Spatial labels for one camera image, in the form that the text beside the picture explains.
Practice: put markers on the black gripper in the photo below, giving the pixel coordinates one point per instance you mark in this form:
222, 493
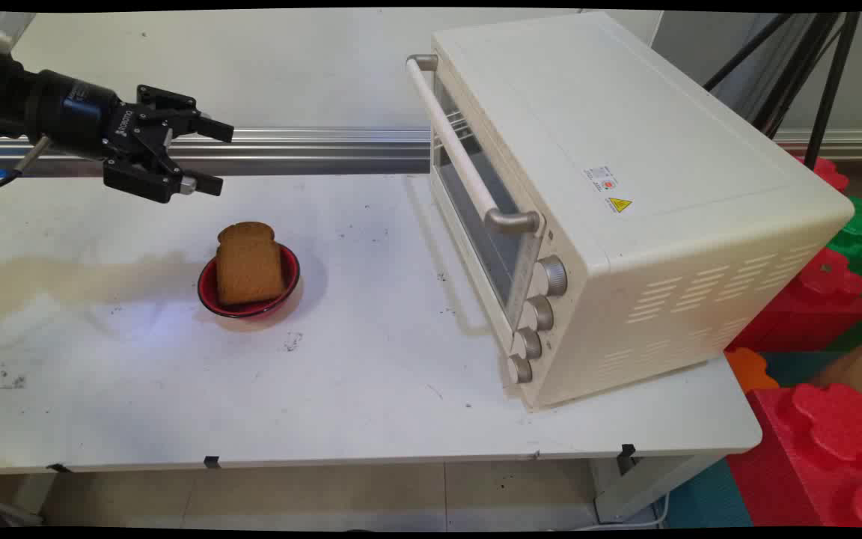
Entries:
75, 112

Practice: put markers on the brown bread slice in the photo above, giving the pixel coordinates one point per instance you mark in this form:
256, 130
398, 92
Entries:
249, 266

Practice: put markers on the red bowl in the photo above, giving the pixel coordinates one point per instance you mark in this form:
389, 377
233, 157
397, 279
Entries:
290, 281

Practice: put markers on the black tape piece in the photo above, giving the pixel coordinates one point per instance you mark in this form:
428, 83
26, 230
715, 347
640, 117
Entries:
628, 451
212, 461
59, 469

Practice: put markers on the silver oven knob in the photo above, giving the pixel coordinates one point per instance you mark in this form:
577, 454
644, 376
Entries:
528, 343
552, 276
520, 369
540, 313

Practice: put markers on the white rating label sticker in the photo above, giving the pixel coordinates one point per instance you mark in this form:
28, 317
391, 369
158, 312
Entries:
600, 178

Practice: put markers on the yellow warning sticker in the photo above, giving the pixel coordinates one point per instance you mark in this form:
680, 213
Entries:
619, 205

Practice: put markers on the cream toaster oven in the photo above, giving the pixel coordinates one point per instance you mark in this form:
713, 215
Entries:
663, 150

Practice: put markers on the white table leg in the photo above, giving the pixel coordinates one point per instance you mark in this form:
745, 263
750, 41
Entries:
640, 486

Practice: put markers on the orange foam piece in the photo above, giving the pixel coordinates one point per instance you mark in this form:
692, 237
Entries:
751, 370

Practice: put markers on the teal foam floor mat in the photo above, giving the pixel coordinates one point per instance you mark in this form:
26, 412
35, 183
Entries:
708, 498

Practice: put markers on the small red foam piece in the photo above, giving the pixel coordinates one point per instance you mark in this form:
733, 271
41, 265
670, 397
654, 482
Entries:
827, 172

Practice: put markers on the black tripod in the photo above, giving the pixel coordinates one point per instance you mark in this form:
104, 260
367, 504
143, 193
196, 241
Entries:
831, 90

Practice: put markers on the green foam block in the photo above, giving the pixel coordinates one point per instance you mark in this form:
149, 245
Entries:
861, 239

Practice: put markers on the large red foam block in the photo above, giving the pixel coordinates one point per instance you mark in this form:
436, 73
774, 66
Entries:
812, 457

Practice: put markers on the aluminium rail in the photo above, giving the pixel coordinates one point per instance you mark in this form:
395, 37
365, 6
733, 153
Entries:
311, 142

